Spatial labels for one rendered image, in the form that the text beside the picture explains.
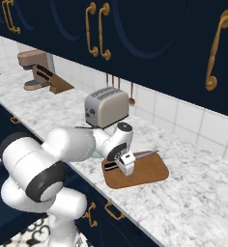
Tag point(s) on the brown wooden cutting board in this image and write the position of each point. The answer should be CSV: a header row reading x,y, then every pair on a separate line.
x,y
148,173

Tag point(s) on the navy drawer front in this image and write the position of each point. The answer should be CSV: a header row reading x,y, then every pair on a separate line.
x,y
132,231

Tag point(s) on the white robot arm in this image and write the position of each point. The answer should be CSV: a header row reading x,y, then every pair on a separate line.
x,y
32,160

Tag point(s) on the copper hanging spoon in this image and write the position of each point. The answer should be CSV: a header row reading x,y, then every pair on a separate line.
x,y
132,100

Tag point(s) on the brown stand mixer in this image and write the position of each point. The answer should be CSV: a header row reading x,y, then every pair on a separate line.
x,y
30,59

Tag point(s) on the wooden knife block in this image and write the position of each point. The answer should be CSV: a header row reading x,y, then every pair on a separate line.
x,y
56,84

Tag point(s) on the navy base cupboard front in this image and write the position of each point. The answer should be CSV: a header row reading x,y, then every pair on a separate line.
x,y
1,128

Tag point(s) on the navy base cupboard door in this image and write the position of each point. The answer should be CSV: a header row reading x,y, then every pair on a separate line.
x,y
87,189

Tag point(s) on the silver toaster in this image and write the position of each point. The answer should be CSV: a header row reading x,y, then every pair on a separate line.
x,y
108,107

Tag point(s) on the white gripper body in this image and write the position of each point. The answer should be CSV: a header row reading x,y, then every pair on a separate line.
x,y
128,169

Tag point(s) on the copper hanging utensil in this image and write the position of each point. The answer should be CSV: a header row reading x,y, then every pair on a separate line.
x,y
112,80
119,83
107,78

